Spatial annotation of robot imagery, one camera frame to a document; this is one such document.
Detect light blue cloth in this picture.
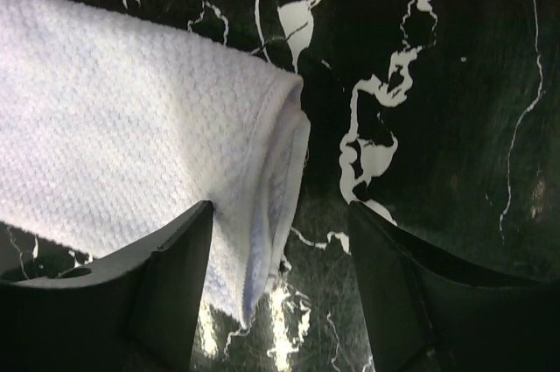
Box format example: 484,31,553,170
1,0,311,325

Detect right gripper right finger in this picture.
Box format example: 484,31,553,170
347,201,559,371

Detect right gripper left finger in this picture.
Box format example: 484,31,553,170
1,200,214,371

